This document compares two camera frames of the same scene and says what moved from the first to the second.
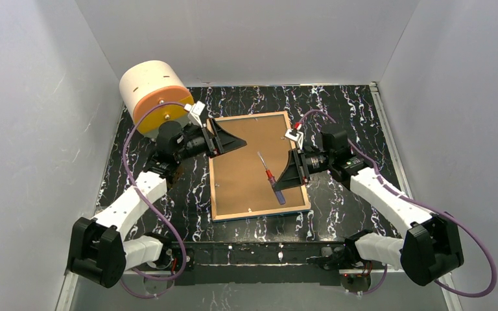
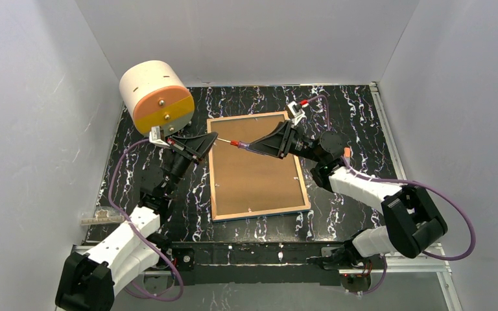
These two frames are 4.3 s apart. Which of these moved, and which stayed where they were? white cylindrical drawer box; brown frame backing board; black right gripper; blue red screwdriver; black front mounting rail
Moved: blue red screwdriver; black right gripper
Stayed: brown frame backing board; black front mounting rail; white cylindrical drawer box
